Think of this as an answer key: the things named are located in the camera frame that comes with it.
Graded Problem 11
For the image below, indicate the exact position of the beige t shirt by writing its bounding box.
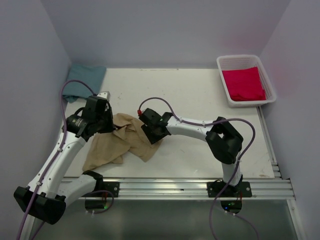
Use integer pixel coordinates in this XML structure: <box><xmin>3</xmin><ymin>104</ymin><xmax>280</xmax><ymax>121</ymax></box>
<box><xmin>82</xmin><ymin>113</ymin><xmax>162</xmax><ymax>172</ymax></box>

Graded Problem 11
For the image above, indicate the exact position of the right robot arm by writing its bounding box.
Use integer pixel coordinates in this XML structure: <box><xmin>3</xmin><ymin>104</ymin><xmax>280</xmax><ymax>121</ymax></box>
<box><xmin>137</xmin><ymin>108</ymin><xmax>244</xmax><ymax>197</ymax></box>

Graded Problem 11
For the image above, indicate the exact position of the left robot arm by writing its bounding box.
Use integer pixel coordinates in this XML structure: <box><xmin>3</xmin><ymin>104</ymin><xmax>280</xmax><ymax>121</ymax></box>
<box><xmin>13</xmin><ymin>91</ymin><xmax>115</xmax><ymax>225</ymax></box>

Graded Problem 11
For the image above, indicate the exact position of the teal folded t shirt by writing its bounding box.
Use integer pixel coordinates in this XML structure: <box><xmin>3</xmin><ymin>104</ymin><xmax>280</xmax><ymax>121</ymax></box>
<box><xmin>62</xmin><ymin>64</ymin><xmax>107</xmax><ymax>103</ymax></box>

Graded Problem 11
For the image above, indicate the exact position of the red folded t shirt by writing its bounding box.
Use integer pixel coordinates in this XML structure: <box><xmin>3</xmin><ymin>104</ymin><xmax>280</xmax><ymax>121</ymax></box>
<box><xmin>222</xmin><ymin>67</ymin><xmax>266</xmax><ymax>102</ymax></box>

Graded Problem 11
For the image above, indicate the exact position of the white plastic basket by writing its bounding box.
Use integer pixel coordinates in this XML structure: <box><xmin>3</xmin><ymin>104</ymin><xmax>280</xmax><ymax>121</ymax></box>
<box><xmin>216</xmin><ymin>54</ymin><xmax>277</xmax><ymax>108</ymax></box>

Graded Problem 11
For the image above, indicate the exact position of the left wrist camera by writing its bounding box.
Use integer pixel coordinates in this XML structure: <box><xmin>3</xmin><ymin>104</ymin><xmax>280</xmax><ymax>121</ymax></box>
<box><xmin>97</xmin><ymin>91</ymin><xmax>111</xmax><ymax>101</ymax></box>

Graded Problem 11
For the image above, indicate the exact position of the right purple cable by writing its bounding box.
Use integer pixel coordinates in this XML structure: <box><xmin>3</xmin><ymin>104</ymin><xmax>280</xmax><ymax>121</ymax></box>
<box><xmin>138</xmin><ymin>97</ymin><xmax>260</xmax><ymax>240</ymax></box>

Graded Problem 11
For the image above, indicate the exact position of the purple cable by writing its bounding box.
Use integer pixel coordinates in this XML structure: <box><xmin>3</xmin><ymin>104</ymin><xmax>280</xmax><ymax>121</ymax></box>
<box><xmin>138</xmin><ymin>97</ymin><xmax>260</xmax><ymax>240</ymax></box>
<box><xmin>16</xmin><ymin>79</ymin><xmax>101</xmax><ymax>240</ymax></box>

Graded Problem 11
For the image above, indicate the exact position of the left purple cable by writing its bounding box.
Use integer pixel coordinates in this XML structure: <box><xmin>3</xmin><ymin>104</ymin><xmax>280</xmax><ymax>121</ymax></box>
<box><xmin>16</xmin><ymin>79</ymin><xmax>101</xmax><ymax>240</ymax></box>

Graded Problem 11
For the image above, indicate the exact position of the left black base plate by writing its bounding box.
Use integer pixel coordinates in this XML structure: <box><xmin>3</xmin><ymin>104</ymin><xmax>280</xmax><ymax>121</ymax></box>
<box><xmin>94</xmin><ymin>181</ymin><xmax>120</xmax><ymax>198</ymax></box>

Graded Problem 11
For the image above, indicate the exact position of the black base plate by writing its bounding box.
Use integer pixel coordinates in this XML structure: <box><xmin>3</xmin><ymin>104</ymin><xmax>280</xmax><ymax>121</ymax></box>
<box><xmin>94</xmin><ymin>181</ymin><xmax>120</xmax><ymax>198</ymax></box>
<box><xmin>206</xmin><ymin>180</ymin><xmax>253</xmax><ymax>198</ymax></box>

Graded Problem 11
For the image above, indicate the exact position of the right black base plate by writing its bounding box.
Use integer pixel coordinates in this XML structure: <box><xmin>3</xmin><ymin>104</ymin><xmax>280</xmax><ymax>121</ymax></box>
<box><xmin>206</xmin><ymin>180</ymin><xmax>253</xmax><ymax>198</ymax></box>

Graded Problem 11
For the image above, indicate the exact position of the aluminium rail frame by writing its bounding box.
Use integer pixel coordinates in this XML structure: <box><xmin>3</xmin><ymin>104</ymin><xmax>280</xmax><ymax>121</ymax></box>
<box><xmin>19</xmin><ymin>106</ymin><xmax>301</xmax><ymax>240</ymax></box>

